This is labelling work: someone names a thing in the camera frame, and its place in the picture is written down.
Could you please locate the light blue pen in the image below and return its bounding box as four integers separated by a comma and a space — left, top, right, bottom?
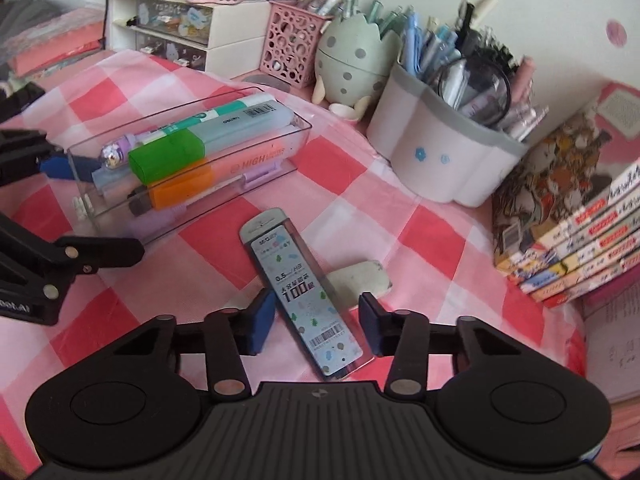
92, 166, 138, 196

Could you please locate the purple cartoon pen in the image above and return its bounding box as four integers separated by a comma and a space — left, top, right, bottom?
100, 132, 150, 169

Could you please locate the pencil lead refill case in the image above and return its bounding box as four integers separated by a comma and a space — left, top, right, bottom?
240, 208, 373, 382

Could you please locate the black marker pen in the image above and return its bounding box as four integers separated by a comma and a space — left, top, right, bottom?
127, 185, 153, 217

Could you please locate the clear plastic organizer tray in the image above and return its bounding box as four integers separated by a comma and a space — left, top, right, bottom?
67, 87, 311, 244

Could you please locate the green highlighter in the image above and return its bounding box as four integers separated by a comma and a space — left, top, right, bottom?
128, 101, 294, 185

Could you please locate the orange highlighter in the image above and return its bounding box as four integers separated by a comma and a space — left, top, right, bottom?
149, 141, 297, 210

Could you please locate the lavender mechanical pencil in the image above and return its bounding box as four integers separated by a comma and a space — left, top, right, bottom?
241, 159, 296, 192

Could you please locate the green white glue stick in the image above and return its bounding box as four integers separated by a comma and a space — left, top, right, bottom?
136, 92, 276, 145

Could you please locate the white eraser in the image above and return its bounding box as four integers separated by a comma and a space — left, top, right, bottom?
326, 260, 393, 311

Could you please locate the red checkered tablecloth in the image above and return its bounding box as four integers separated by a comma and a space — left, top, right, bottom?
1, 51, 586, 474

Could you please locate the pink books stack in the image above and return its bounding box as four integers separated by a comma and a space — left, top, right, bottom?
1, 8, 104, 77

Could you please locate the white mini drawer unit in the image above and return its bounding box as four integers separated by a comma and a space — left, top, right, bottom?
105, 0, 270, 78

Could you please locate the grey white cloud pen holder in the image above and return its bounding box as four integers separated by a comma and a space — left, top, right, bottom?
367, 64, 530, 208

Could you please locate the comic book box set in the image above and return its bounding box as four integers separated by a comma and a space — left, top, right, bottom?
492, 82, 639, 307

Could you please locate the stack of paper documents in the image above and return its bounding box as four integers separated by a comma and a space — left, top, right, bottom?
585, 282, 640, 404

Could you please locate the pink perforated pen holder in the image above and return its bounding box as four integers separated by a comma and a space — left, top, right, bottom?
258, 0, 332, 89

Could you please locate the magnifying glass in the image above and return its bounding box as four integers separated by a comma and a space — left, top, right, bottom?
432, 56, 512, 128

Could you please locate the green egg pen holder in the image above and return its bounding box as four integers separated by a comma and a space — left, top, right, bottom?
311, 13, 401, 122

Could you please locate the grey desk cable grommet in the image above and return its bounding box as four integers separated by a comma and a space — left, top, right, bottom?
242, 73, 291, 93

